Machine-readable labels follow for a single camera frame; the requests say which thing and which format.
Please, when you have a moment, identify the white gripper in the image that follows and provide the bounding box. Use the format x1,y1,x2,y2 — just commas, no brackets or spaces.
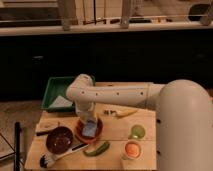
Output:
75,102,97,123

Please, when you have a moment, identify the blue sponge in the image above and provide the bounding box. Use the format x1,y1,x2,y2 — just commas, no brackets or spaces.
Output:
82,121,97,137

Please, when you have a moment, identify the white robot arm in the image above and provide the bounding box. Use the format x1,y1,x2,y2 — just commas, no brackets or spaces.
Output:
66,74,213,171

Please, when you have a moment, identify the dark brown bowl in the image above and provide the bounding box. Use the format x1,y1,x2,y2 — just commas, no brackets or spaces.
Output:
46,126,73,154

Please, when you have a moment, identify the white cloth in tray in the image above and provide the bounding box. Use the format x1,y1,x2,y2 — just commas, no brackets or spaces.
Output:
50,95,72,108

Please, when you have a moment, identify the green tray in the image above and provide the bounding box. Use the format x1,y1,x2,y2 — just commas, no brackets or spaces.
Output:
42,76,75,112

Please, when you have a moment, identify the yellow banana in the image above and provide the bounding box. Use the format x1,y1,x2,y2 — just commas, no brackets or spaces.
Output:
113,109,138,118

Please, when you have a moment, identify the green chili pepper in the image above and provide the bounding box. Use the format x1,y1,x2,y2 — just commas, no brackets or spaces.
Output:
84,141,110,157

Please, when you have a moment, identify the orange cup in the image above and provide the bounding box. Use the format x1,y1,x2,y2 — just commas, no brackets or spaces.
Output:
124,141,141,159

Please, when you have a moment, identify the black and white brush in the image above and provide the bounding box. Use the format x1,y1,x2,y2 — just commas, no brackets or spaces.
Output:
39,143,87,168

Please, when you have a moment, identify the black metal stand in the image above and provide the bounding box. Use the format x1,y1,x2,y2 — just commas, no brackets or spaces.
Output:
0,122,23,171

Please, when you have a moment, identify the black handled utensil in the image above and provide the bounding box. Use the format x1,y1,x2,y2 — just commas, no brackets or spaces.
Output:
36,127,57,136

